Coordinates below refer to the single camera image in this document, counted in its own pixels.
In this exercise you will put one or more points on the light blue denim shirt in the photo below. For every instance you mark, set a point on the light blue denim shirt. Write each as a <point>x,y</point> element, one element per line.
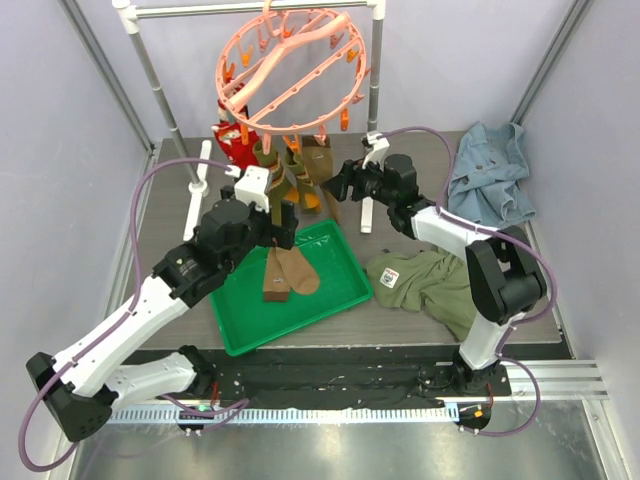
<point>484,185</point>

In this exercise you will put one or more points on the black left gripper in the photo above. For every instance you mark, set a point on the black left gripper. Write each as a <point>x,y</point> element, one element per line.
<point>282,235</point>

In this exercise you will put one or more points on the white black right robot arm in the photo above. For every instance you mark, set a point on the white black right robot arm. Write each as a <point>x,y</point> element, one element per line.
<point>506,281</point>

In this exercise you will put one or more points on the tan ribbed sock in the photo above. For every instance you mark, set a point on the tan ribbed sock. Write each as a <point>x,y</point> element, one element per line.
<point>318,161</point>
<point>288,270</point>

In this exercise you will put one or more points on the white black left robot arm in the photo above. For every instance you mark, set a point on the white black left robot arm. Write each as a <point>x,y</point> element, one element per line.
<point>89,381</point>

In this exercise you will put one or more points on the pink round clip hanger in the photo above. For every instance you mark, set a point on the pink round clip hanger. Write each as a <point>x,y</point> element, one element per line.
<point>299,70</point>

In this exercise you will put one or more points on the red christmas sock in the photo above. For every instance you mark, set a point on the red christmas sock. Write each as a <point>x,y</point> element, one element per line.
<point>234,139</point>

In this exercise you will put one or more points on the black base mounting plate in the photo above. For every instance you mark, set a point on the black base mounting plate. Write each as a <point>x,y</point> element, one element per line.
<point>354,377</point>

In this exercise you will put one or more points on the olive green t-shirt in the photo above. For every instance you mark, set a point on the olive green t-shirt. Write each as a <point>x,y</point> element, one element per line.
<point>434,282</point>

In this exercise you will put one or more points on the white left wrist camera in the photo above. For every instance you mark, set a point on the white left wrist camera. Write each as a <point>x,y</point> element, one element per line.
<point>253,188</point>

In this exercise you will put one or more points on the green plastic tray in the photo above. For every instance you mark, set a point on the green plastic tray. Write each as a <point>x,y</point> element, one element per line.
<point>247,322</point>

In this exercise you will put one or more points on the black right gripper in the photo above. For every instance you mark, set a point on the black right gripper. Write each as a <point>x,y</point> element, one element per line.
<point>355,181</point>

